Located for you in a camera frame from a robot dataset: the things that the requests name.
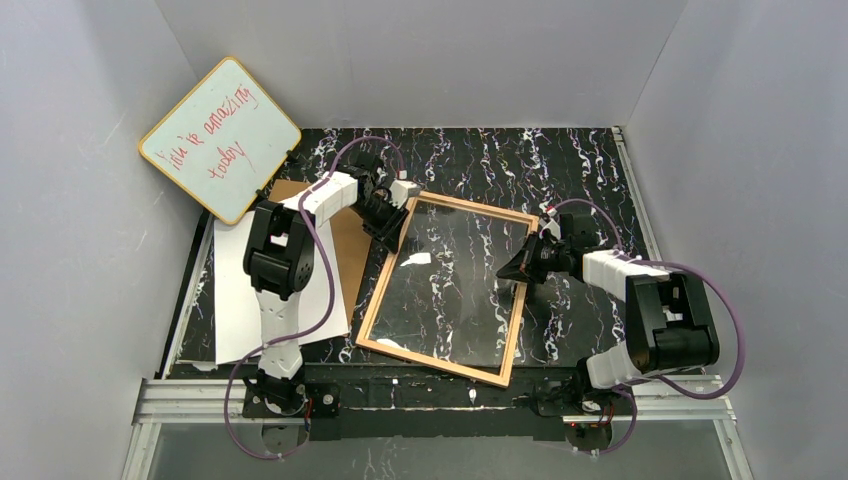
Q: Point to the wooden picture frame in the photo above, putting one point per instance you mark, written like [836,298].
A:
[384,278]

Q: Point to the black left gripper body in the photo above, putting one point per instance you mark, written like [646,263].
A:
[383,216]

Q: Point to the brown frame backing board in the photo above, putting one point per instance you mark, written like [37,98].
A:
[352,247]

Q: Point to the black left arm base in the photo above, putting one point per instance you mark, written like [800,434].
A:
[290,399]

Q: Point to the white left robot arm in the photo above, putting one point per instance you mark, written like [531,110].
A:
[283,248]

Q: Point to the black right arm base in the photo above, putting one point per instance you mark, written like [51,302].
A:
[558,398]

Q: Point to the clear frame glass sheet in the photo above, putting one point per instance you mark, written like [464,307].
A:
[457,285]

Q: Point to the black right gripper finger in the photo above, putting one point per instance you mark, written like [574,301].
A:
[528,256]
[529,275]

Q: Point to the aluminium mounting rail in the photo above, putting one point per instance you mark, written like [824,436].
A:
[212,401]

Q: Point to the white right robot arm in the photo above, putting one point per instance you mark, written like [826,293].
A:
[669,326]

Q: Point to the yellow-edged whiteboard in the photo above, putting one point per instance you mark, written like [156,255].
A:
[223,141]

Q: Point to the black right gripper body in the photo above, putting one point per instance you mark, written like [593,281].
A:
[538,255]

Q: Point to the printed colour photo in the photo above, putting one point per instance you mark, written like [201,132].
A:
[237,311]

